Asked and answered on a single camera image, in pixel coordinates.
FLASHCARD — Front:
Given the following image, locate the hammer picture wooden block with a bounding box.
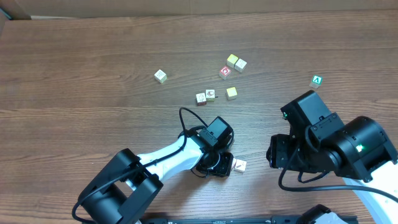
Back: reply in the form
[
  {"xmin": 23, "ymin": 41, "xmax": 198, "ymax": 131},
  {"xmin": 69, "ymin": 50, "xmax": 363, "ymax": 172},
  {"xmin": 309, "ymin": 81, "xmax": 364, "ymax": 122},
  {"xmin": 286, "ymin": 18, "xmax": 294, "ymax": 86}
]
[{"xmin": 234, "ymin": 159, "xmax": 247, "ymax": 173}]

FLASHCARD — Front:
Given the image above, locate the red picture wooden block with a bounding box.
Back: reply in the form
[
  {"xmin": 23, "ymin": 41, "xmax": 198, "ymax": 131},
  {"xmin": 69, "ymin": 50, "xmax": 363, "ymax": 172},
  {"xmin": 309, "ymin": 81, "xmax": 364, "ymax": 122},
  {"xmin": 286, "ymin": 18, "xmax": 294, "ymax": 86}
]
[{"xmin": 196, "ymin": 93, "xmax": 207, "ymax": 106}]

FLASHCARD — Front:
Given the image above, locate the brown animal wooden block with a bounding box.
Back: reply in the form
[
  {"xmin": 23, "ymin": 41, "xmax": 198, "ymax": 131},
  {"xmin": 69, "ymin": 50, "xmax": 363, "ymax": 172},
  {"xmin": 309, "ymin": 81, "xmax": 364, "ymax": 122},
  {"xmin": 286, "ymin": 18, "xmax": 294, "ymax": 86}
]
[{"xmin": 205, "ymin": 90, "xmax": 216, "ymax": 101}]

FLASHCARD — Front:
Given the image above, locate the dotted pattern wooden block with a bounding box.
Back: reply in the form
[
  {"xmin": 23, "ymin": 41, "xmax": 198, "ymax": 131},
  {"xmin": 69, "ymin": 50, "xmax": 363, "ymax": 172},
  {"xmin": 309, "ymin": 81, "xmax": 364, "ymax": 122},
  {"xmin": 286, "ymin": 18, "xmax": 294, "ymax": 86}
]
[{"xmin": 154, "ymin": 69, "xmax": 167, "ymax": 83}]

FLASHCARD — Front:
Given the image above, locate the red Y wooden block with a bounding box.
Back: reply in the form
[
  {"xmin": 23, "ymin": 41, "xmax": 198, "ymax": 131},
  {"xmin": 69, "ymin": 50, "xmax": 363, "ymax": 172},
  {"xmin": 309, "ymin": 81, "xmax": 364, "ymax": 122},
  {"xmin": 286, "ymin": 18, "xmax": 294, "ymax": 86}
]
[{"xmin": 231, "ymin": 158, "xmax": 237, "ymax": 170}]

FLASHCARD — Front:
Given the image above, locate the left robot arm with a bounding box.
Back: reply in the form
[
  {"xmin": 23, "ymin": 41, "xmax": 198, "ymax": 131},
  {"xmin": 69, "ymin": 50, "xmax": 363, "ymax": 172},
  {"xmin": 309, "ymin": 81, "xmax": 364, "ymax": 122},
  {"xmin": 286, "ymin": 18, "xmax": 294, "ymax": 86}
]
[{"xmin": 76, "ymin": 116, "xmax": 234, "ymax": 224}]

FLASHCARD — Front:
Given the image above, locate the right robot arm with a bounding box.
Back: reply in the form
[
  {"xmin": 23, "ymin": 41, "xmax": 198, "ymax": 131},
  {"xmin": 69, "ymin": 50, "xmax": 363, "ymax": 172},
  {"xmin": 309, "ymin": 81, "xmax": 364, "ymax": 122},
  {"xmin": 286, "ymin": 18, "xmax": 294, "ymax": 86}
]
[{"xmin": 266, "ymin": 90, "xmax": 397, "ymax": 223}]

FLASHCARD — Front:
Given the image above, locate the yellow wooden block centre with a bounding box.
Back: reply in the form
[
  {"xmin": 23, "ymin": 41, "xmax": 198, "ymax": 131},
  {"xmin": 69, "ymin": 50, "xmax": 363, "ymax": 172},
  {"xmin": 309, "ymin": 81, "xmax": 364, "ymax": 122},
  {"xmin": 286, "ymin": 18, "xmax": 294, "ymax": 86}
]
[{"xmin": 226, "ymin": 87, "xmax": 238, "ymax": 100}]

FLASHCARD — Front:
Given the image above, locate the yellow wooden block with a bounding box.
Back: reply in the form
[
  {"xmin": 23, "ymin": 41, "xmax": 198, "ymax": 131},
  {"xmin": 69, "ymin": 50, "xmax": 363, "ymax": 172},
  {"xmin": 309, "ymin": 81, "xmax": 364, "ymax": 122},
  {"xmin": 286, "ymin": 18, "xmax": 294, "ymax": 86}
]
[
  {"xmin": 226, "ymin": 87, "xmax": 238, "ymax": 100},
  {"xmin": 226, "ymin": 54, "xmax": 239, "ymax": 68}
]

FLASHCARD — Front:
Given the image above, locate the green V wooden block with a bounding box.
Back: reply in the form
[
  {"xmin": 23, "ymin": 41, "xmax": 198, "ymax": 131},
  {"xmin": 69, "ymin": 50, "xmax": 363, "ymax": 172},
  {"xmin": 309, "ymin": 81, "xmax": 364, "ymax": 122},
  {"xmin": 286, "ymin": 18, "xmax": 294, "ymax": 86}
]
[{"xmin": 309, "ymin": 75, "xmax": 323, "ymax": 89}]

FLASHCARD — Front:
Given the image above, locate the red circle wooden block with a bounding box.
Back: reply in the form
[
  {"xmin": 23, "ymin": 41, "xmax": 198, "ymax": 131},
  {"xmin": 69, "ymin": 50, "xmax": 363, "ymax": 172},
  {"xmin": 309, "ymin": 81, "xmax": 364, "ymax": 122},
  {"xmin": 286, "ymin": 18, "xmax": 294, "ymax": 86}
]
[{"xmin": 219, "ymin": 65, "xmax": 232, "ymax": 80}]

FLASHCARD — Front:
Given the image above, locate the white wooden block upper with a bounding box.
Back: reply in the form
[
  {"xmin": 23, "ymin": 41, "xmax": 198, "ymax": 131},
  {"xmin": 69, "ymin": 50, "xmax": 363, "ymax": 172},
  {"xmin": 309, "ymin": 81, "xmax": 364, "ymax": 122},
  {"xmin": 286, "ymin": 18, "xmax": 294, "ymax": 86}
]
[{"xmin": 234, "ymin": 58, "xmax": 247, "ymax": 73}]

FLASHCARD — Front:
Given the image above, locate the yellow wooden block upper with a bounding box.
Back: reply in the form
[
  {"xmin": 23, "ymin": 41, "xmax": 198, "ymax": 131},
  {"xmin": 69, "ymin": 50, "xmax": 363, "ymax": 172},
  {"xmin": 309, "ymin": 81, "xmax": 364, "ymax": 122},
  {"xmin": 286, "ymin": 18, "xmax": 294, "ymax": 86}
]
[{"xmin": 226, "ymin": 54, "xmax": 239, "ymax": 68}]

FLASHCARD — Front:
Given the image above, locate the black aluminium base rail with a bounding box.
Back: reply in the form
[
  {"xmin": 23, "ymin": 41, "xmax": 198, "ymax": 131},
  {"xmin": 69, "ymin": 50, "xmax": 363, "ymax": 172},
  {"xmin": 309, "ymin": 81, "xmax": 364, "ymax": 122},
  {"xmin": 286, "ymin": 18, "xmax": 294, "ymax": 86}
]
[{"xmin": 136, "ymin": 214, "xmax": 358, "ymax": 224}]

